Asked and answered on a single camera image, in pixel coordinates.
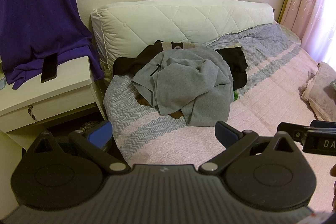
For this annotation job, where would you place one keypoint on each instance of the small green item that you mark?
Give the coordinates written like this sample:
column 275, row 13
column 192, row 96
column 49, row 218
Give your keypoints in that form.
column 236, row 96

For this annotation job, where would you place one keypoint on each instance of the black smartphone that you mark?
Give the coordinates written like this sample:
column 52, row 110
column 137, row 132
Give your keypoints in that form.
column 49, row 67

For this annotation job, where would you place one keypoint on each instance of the pink patterned curtain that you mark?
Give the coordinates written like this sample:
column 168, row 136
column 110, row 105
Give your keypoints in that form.
column 307, row 3

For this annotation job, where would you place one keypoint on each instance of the pink and grey bedspread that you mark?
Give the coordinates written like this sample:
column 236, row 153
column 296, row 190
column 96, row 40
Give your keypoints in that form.
column 262, row 87

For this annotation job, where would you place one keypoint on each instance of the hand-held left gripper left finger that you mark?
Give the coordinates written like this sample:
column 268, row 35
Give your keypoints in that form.
column 101, row 132

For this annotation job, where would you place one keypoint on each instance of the black garment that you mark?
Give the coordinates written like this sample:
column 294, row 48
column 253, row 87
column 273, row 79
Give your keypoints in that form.
column 233, row 61

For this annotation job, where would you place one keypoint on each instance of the keys in drawer lock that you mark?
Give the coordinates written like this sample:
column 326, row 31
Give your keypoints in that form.
column 31, row 109

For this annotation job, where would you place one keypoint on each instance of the small bluish item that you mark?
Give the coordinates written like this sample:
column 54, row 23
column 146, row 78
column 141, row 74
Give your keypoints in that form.
column 2, row 83

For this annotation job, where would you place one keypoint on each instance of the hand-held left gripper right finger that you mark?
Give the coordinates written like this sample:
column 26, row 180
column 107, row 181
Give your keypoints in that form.
column 223, row 132

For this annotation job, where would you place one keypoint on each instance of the white nightstand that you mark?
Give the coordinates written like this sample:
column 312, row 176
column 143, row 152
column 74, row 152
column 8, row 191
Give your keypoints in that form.
column 65, row 92

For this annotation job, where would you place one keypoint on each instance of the small dark item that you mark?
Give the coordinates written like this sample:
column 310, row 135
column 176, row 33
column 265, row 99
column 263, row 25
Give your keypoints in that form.
column 333, row 85

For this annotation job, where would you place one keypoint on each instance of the grey garment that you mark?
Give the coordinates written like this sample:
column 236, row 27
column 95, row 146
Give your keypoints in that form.
column 189, row 82

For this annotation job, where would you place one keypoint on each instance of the beige folded cloth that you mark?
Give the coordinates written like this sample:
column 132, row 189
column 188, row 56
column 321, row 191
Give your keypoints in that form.
column 323, row 92

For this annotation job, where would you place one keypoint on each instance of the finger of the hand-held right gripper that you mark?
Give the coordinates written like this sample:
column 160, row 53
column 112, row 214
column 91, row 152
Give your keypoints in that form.
column 324, row 124
column 290, row 130

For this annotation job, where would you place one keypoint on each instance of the brown garment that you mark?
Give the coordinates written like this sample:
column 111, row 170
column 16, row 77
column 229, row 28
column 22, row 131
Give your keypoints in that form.
column 143, row 102

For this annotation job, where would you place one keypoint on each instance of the person's right hand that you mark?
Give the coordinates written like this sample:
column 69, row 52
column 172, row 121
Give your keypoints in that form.
column 333, row 170

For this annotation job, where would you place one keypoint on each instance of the white quilted pillow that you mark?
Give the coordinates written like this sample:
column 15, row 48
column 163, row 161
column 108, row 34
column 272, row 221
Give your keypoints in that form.
column 170, row 22

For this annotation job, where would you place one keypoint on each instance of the purple garment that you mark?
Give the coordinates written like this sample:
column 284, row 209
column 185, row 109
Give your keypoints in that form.
column 39, row 3

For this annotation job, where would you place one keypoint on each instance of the clear plastic item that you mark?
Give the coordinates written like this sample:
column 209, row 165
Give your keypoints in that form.
column 291, row 33

